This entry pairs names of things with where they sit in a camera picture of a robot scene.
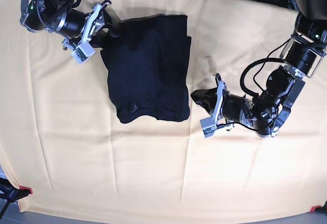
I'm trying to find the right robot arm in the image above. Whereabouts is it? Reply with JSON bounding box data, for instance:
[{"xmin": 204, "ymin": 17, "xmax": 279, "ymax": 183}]
[{"xmin": 20, "ymin": 0, "xmax": 121, "ymax": 57}]

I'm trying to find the dark navy T-shirt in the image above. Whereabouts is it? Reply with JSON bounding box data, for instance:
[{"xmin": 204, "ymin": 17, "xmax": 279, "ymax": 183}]
[{"xmin": 100, "ymin": 14, "xmax": 192, "ymax": 124}]

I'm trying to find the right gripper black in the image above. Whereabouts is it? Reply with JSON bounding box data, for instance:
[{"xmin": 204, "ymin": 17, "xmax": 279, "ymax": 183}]
[{"xmin": 61, "ymin": 0, "xmax": 122, "ymax": 53}]

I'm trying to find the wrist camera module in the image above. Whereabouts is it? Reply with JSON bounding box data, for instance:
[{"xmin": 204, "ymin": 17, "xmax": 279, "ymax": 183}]
[
  {"xmin": 200, "ymin": 117, "xmax": 217, "ymax": 138},
  {"xmin": 71, "ymin": 42, "xmax": 95, "ymax": 64}
]

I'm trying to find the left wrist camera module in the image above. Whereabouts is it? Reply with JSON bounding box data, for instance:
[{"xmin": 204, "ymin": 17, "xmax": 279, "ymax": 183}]
[{"xmin": 200, "ymin": 117, "xmax": 217, "ymax": 138}]

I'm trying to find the left red-black table clamp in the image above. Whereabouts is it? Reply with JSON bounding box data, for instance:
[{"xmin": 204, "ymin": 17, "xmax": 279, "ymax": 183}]
[{"xmin": 0, "ymin": 178, "xmax": 33, "ymax": 219}]

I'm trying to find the yellow table cloth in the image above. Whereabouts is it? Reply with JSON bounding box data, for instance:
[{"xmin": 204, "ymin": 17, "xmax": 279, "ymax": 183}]
[{"xmin": 1, "ymin": 0, "xmax": 326, "ymax": 223}]

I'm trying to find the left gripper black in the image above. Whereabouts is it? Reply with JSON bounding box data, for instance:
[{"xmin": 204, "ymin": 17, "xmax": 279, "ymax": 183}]
[{"xmin": 191, "ymin": 73, "xmax": 253, "ymax": 131}]

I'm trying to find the right red-black table clamp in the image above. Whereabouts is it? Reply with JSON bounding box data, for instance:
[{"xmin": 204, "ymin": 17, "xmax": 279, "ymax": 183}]
[{"xmin": 310, "ymin": 201, "xmax": 327, "ymax": 215}]

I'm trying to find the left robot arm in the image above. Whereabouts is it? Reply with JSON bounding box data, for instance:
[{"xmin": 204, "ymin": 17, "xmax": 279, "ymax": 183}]
[{"xmin": 191, "ymin": 0, "xmax": 326, "ymax": 138}]

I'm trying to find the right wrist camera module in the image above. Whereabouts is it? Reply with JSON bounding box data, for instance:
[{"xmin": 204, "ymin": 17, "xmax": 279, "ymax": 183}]
[{"xmin": 71, "ymin": 42, "xmax": 95, "ymax": 64}]

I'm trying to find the red-black table clamp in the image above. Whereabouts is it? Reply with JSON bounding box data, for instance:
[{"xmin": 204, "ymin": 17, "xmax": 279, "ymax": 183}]
[
  {"xmin": 310, "ymin": 201, "xmax": 327, "ymax": 215},
  {"xmin": 0, "ymin": 178, "xmax": 33, "ymax": 219}
]

